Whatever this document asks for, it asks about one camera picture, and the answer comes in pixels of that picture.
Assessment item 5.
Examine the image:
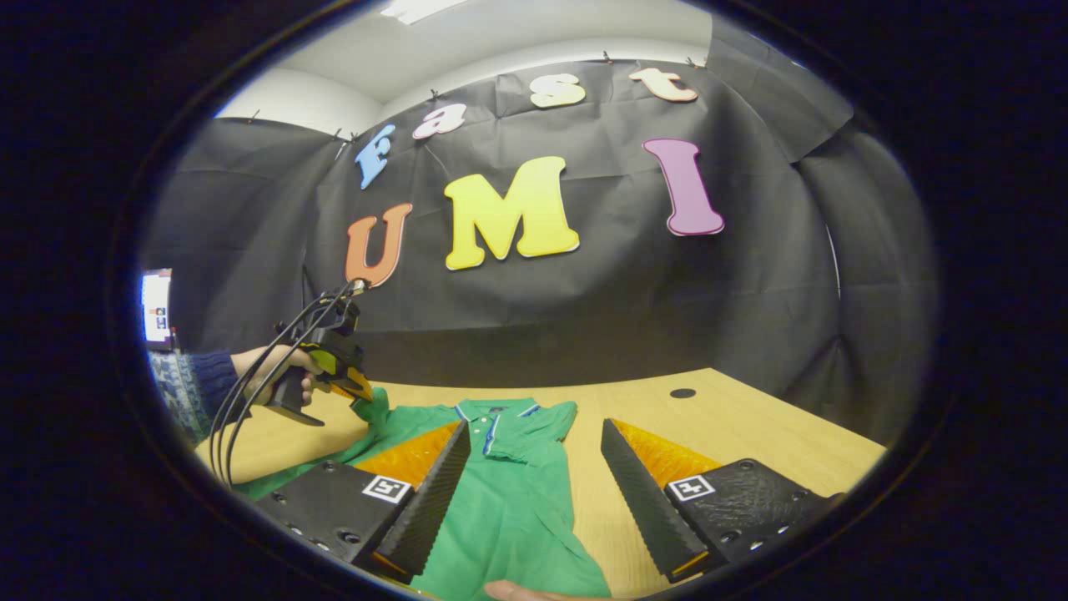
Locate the green T-shirt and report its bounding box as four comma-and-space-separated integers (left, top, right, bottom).
238, 388, 614, 601

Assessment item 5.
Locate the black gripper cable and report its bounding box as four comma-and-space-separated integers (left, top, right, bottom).
207, 280, 368, 489

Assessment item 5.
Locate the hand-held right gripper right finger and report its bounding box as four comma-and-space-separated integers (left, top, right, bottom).
599, 417, 845, 584

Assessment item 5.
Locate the computer monitor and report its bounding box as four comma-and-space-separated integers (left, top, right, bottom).
139, 269, 174, 350

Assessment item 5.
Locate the black backdrop cloth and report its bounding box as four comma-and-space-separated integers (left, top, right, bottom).
138, 29, 940, 447

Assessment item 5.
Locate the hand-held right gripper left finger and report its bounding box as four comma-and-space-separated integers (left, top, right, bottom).
250, 419, 472, 584

